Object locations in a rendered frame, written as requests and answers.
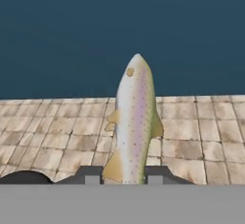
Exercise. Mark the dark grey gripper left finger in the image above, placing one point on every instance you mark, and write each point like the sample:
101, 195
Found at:
92, 171

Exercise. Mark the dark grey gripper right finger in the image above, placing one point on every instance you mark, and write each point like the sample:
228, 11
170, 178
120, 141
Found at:
156, 171

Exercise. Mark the speckled silver fish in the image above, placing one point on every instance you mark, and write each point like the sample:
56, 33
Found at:
134, 116

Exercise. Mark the black rounded object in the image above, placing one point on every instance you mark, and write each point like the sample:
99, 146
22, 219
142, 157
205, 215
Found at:
24, 178

